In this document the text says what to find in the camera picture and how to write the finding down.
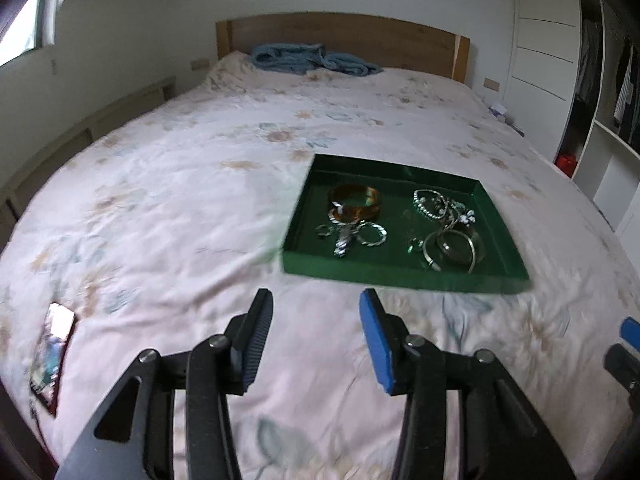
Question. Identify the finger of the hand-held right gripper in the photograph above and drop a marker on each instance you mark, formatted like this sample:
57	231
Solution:
620	365

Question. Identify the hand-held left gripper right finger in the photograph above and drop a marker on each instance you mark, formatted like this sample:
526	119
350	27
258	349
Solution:
375	345

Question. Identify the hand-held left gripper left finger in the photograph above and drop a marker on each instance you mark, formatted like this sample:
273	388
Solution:
256	345

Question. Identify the green tray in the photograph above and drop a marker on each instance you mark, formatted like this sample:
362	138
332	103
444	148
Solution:
400	265

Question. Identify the thin silver bangle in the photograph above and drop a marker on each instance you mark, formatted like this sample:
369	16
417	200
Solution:
431	260

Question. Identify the amber bangle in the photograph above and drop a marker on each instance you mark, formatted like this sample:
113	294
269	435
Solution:
367	195

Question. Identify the bed with floral duvet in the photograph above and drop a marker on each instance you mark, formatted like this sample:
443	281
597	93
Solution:
175	185

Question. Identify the phone with red case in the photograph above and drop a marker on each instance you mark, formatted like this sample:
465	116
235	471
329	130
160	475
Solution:
50	355

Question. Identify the red bag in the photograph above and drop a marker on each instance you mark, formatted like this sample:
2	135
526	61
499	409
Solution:
566	165

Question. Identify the small white bedside item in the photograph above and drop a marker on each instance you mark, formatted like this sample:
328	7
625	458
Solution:
498	110

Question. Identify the hanging clothes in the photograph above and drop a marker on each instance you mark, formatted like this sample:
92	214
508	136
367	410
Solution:
625	90

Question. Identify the blue towel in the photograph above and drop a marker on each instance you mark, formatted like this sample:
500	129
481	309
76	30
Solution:
300	57

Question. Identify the wooden headboard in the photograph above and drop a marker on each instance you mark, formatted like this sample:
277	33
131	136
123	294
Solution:
340	35

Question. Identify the white wardrobe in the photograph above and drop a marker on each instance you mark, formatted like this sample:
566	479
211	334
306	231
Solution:
545	35

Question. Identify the window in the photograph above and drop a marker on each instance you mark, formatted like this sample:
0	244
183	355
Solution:
25	30

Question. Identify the beige wall outlet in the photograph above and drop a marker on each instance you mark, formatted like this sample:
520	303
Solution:
492	84
200	64

